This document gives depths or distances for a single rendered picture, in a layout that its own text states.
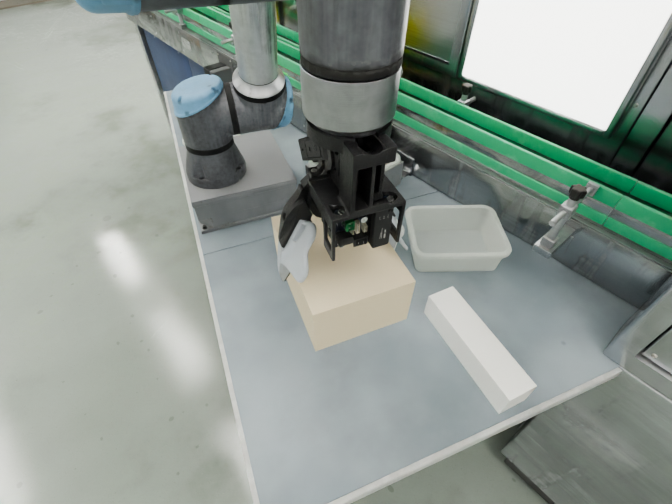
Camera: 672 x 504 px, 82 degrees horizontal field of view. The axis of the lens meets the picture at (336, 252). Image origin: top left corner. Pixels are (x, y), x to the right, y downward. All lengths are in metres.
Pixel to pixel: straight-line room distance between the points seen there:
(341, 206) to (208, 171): 0.70
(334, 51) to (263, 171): 0.80
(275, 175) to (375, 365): 0.54
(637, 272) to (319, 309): 0.76
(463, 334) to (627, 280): 0.40
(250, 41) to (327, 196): 0.55
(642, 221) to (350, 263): 0.68
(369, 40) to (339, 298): 0.25
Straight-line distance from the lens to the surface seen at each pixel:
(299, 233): 0.41
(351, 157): 0.30
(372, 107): 0.30
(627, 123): 1.14
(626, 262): 1.02
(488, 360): 0.78
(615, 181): 1.05
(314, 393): 0.77
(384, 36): 0.28
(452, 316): 0.81
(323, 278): 0.43
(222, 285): 0.94
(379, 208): 0.34
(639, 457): 1.14
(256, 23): 0.83
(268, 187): 1.01
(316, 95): 0.30
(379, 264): 0.45
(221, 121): 0.95
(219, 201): 1.01
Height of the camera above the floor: 1.46
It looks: 47 degrees down
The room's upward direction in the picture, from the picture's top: straight up
